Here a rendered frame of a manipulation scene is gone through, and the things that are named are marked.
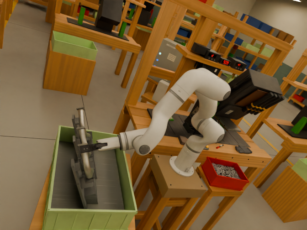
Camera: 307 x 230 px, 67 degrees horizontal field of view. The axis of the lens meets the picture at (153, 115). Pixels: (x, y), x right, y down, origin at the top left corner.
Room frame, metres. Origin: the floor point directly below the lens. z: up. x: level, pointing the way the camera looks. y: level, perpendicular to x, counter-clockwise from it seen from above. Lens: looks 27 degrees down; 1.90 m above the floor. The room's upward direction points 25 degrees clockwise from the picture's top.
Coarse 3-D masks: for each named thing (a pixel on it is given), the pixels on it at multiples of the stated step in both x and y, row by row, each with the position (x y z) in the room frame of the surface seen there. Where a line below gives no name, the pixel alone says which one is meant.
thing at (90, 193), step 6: (72, 162) 0.75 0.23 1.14; (78, 162) 0.77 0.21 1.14; (72, 168) 0.73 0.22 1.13; (78, 168) 0.75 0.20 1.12; (78, 174) 0.79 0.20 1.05; (78, 180) 0.76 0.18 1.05; (78, 186) 0.75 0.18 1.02; (84, 192) 0.83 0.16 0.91; (90, 192) 0.84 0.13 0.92; (96, 192) 0.90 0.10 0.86; (84, 198) 0.79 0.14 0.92; (90, 198) 0.83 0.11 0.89; (96, 198) 0.84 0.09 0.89; (84, 204) 0.78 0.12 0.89
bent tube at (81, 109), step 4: (76, 108) 1.09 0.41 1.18; (80, 108) 1.10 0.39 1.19; (84, 108) 1.13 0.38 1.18; (80, 112) 1.09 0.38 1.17; (80, 116) 1.08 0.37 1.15; (80, 120) 1.07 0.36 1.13; (84, 120) 1.08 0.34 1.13; (80, 124) 1.06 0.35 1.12; (84, 124) 1.07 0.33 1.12; (88, 136) 1.16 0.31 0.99
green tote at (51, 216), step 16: (64, 128) 1.18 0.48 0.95; (128, 176) 1.02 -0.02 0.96; (48, 192) 0.80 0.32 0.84; (128, 192) 0.94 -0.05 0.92; (48, 208) 0.64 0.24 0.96; (128, 208) 0.88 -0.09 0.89; (48, 224) 0.64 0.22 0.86; (64, 224) 0.67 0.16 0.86; (80, 224) 0.70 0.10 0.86; (96, 224) 0.74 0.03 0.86; (112, 224) 0.77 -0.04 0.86; (128, 224) 0.81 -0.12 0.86
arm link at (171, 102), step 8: (168, 96) 0.97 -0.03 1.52; (176, 96) 0.96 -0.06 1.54; (160, 104) 0.95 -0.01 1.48; (168, 104) 0.95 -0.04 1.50; (176, 104) 0.96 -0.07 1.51; (152, 112) 0.94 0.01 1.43; (160, 112) 0.93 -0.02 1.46; (168, 112) 0.94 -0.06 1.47; (152, 120) 0.88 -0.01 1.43; (160, 120) 0.90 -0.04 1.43; (152, 128) 0.85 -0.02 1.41; (160, 128) 0.87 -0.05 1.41; (144, 136) 0.83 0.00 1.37; (152, 136) 0.83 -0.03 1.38; (160, 136) 0.86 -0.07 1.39; (136, 144) 0.82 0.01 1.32; (144, 144) 0.81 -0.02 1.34; (152, 144) 0.83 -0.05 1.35; (144, 152) 0.81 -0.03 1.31
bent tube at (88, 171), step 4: (80, 144) 0.79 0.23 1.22; (84, 144) 0.79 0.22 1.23; (84, 156) 0.77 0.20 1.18; (88, 156) 0.79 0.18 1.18; (84, 160) 0.76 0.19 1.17; (88, 160) 0.77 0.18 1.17; (84, 164) 0.76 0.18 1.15; (88, 164) 0.77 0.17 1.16; (84, 168) 0.75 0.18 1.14; (88, 168) 0.76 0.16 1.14; (92, 168) 0.92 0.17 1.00; (88, 172) 0.76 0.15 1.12; (92, 172) 0.83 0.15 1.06; (88, 176) 0.76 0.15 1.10
